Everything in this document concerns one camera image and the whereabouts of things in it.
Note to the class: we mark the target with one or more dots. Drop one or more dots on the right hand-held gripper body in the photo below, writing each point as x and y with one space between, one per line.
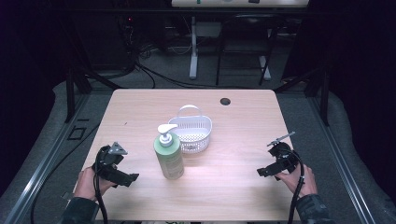
285 155

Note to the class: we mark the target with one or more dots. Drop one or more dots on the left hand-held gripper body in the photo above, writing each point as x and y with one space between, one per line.
107 160

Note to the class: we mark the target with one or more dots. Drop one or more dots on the person's right hand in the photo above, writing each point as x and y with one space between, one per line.
299 183

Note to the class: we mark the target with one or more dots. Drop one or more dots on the person's left hand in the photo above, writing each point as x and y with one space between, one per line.
86 185

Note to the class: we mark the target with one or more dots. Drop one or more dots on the green pump bottle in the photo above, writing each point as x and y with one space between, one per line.
169 161

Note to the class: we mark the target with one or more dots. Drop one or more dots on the black metal stand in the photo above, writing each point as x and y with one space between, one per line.
323 93
71 93

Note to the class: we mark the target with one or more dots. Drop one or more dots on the white plastic basket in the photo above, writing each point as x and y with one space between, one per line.
193 133

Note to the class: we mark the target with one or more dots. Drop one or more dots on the dark computer case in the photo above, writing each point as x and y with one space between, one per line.
106 43

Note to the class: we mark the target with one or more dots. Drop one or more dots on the black chair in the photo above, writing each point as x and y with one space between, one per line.
246 34

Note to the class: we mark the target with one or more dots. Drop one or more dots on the white desk leg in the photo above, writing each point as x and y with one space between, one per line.
193 53

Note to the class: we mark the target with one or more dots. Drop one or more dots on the aluminium floor rail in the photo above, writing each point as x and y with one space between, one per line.
34 183
345 174

